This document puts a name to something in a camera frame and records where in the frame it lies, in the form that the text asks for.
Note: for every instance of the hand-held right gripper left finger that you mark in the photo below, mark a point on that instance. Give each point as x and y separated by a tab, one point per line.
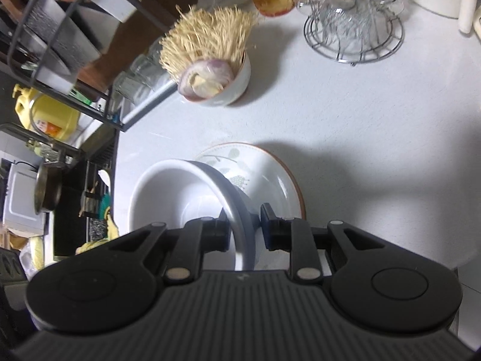
218	235

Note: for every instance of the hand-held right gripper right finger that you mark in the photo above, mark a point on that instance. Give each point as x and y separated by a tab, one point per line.
266	229

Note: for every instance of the white leaf-print plate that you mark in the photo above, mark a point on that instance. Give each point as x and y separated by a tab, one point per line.
270	180

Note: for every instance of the plain white bowl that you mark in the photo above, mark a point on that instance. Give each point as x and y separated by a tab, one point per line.
169	203

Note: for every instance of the yellow cloth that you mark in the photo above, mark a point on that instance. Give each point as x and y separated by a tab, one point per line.
112	229

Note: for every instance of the green sunflower scrubber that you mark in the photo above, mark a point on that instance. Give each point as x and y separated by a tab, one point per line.
104	207

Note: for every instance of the steel wool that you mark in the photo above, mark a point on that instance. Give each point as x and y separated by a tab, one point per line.
97	229

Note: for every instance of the white spatula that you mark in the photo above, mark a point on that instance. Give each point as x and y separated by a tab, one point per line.
103	176

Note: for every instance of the white ceramic footed bowl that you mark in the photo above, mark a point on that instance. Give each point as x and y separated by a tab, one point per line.
236	86

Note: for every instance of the black sink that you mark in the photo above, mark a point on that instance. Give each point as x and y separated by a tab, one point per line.
71	214

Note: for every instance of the halved red onion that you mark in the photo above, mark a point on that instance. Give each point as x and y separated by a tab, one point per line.
204	77

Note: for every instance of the clear drinking glass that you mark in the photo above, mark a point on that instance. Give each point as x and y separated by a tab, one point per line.
148	64
126	86

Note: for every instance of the dark frying pan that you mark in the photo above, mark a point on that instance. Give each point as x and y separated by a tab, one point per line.
47	188

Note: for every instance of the white box appliance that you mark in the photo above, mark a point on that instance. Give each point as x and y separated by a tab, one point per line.
22	203

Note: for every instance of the yellow detergent jug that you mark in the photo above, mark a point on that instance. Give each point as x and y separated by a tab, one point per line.
52	120

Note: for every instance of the group of clear glass cups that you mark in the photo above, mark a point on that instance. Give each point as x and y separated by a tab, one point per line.
338	22

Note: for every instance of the brown cutting board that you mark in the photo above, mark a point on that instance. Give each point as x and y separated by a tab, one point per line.
150	11

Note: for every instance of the steel cleaver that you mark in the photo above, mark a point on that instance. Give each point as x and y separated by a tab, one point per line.
56	34

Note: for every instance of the cream kettle base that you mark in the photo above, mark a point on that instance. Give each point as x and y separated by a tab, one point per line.
478	22

